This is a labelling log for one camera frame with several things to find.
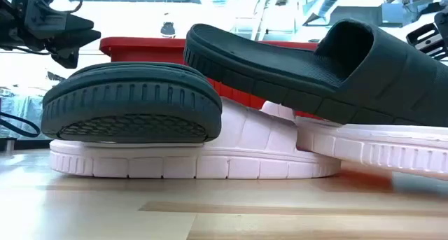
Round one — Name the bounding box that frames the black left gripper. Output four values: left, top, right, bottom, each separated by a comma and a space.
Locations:
0, 0, 102, 70

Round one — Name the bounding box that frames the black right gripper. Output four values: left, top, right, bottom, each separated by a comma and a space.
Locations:
406, 9, 448, 61

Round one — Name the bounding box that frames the black rubber slide sandal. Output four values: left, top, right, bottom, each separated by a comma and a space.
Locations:
41, 61, 223, 144
183, 18, 448, 127

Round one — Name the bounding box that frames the pink rubber slide sandal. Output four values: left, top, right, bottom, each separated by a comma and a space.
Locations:
260, 99, 448, 181
48, 96, 342, 181

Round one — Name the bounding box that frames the red plastic bin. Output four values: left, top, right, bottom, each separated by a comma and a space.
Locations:
99, 36, 323, 120

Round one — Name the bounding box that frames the dark hanging ceiling fixture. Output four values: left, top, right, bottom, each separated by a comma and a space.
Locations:
160, 21, 176, 38

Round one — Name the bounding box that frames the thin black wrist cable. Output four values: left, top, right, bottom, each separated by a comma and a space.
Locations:
64, 0, 84, 15

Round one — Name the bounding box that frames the thick black looped cable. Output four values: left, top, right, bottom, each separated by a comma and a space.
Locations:
0, 111, 41, 139

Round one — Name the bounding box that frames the grey ceiling ventilation duct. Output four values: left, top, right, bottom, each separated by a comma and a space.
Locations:
302, 0, 353, 26

